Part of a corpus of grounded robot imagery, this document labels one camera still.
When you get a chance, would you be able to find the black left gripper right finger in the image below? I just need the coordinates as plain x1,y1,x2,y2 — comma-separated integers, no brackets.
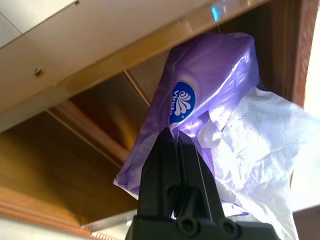
178,131,219,223

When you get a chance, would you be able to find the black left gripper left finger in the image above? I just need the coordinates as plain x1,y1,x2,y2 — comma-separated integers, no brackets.
136,127,182,219

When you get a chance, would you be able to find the purple tissue pack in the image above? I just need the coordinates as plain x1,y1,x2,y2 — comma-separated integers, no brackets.
112,31,309,240

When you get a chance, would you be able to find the wooden cabinet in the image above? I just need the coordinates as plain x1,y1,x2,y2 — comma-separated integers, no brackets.
0,0,320,240

